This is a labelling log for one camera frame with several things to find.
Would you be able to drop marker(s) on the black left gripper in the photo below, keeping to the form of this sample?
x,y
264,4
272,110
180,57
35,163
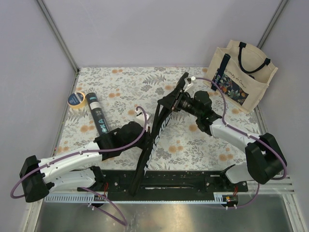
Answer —
x,y
147,136

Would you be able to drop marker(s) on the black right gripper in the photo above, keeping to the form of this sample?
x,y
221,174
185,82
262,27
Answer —
x,y
179,98

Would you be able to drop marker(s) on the black Boka shuttlecock tube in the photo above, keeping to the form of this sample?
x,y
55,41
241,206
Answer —
x,y
97,113

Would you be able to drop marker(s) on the black Crossway racket cover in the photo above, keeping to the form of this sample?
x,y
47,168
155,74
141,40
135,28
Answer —
x,y
154,135

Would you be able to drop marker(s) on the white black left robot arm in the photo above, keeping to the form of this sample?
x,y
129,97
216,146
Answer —
x,y
38,176

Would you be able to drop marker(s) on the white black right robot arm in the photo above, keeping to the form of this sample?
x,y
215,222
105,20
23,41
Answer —
x,y
264,159

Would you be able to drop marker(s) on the floral patterned table mat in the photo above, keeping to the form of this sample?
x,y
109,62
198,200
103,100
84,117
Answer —
x,y
181,145

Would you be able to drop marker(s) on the cream canvas tote bag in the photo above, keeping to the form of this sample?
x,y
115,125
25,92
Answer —
x,y
242,72

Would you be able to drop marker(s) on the yellow masking tape roll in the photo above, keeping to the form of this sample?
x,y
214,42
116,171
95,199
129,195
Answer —
x,y
76,100

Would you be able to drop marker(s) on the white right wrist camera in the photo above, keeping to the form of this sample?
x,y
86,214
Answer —
x,y
189,82

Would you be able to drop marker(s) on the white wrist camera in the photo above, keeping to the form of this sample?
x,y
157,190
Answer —
x,y
141,118
189,82

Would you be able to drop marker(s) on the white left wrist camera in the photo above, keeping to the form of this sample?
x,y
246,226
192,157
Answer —
x,y
141,118

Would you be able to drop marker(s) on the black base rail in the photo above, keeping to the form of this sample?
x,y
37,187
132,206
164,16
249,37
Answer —
x,y
97,187

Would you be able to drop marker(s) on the aluminium frame post left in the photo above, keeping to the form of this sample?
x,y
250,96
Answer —
x,y
50,21

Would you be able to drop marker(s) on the aluminium frame post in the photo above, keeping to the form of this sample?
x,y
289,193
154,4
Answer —
x,y
50,21
278,12

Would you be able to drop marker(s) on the aluminium frame post right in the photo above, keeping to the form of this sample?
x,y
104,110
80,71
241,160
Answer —
x,y
278,12

